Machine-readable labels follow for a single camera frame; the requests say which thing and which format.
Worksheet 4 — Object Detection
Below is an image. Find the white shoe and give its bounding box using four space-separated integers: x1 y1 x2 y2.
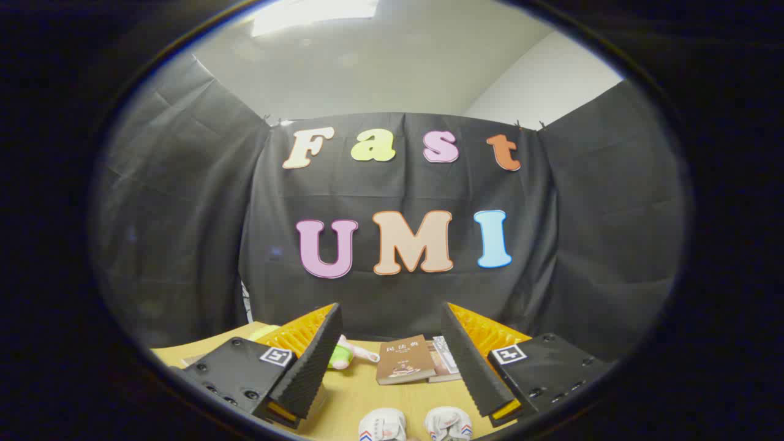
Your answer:
424 405 473 441
358 408 409 441

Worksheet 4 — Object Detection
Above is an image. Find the grey book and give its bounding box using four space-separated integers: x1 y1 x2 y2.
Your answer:
426 336 464 383

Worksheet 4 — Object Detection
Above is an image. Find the ceiling light panel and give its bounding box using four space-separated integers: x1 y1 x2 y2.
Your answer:
251 0 382 37

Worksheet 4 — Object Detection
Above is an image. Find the brown book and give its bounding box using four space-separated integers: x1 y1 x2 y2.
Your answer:
375 334 437 386

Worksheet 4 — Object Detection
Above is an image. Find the black backdrop cloth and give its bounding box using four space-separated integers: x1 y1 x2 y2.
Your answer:
92 54 687 362

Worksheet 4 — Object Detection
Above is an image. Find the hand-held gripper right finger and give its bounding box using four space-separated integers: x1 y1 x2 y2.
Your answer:
440 301 616 428

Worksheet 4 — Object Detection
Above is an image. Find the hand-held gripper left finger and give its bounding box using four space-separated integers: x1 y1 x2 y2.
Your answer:
173 302 344 429

